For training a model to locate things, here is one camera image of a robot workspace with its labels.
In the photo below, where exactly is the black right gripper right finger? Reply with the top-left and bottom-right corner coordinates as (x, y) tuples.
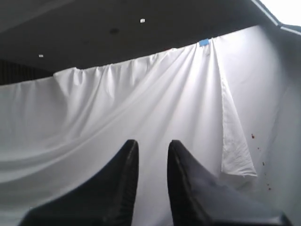
(167, 140), (292, 226)

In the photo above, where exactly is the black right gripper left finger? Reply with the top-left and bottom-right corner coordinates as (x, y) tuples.
(20, 139), (139, 226)

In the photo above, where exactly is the white backdrop cloth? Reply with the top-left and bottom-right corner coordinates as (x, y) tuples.
(0, 26), (301, 226)

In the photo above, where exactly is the blue tape piece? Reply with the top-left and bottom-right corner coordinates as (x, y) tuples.
(199, 39), (210, 47)

